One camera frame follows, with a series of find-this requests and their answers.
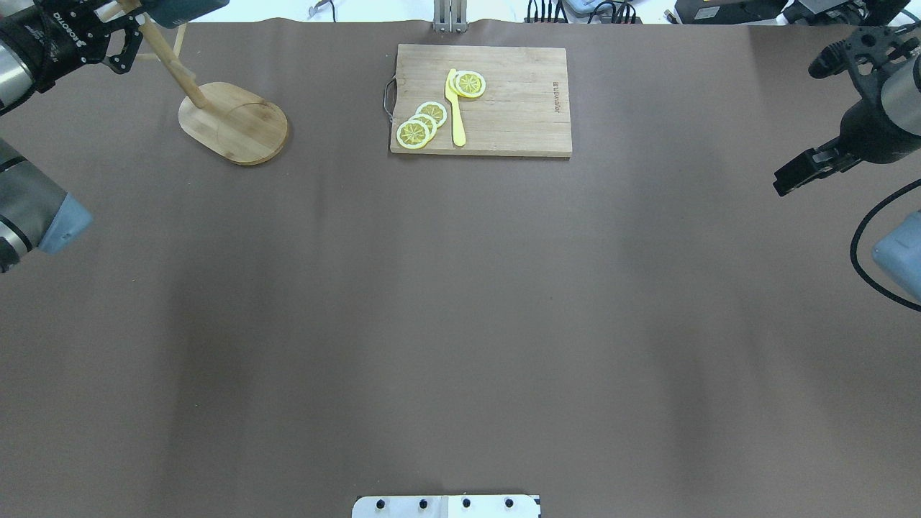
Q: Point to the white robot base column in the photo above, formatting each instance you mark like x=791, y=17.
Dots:
x=449, y=505

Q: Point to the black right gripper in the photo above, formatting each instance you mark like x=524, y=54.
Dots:
x=873, y=130

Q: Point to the blue mug yellow inside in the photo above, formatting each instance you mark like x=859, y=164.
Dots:
x=170, y=13

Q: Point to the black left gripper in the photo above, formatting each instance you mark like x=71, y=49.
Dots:
x=52, y=43

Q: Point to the wooden cup storage rack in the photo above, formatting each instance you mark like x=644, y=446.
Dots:
x=236, y=124

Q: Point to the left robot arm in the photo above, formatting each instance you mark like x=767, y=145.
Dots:
x=36, y=213

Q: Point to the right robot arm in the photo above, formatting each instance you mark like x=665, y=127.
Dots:
x=889, y=265

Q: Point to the lemon slice near handle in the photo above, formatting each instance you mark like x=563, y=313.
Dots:
x=411, y=135

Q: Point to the wooden cutting board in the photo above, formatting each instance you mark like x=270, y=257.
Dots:
x=525, y=111

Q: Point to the lemon slice under knife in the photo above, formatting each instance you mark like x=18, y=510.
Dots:
x=467, y=84

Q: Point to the yellow plastic knife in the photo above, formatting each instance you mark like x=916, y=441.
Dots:
x=457, y=127

